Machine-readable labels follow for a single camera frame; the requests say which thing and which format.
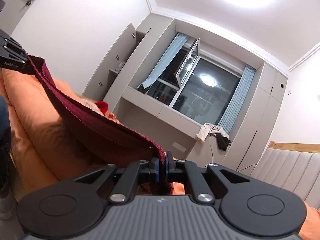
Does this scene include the white wall socket plate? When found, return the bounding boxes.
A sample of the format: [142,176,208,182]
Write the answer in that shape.
[172,142,187,153]

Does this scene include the white garment on ledge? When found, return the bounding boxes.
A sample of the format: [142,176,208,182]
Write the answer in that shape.
[196,123,229,142]

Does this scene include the light blue curtain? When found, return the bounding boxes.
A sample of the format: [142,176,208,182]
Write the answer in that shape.
[141,33,189,89]
[218,65,255,134]

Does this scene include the right light blue curtain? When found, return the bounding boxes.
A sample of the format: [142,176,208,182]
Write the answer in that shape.
[218,65,255,134]

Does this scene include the black garment on ledge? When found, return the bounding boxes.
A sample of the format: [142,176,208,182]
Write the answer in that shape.
[216,133,232,152]

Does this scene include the bright red cloth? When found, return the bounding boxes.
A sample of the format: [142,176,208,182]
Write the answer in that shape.
[95,101,108,114]

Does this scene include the dark red long-sleeve shirt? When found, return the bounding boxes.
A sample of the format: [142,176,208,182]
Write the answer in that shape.
[27,55,165,171]

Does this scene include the grey padded headboard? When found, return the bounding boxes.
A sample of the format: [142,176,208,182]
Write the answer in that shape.
[250,141,319,210]

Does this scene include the window with open sash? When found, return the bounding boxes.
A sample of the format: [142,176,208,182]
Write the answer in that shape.
[137,40,240,124]

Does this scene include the grey built-in wardrobe unit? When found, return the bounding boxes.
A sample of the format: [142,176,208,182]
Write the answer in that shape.
[83,14,287,175]

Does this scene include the orange bed sheet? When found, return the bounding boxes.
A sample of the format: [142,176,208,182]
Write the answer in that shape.
[2,70,319,239]

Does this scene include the small orange cloth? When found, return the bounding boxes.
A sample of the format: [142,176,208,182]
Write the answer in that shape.
[104,112,118,122]

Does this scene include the left light blue curtain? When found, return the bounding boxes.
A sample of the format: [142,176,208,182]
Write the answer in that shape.
[141,33,189,89]

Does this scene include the open grey wardrobe door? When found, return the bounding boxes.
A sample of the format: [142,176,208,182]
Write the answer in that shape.
[82,23,137,101]

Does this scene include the black power cable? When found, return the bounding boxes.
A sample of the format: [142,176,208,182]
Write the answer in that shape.
[208,126,259,172]

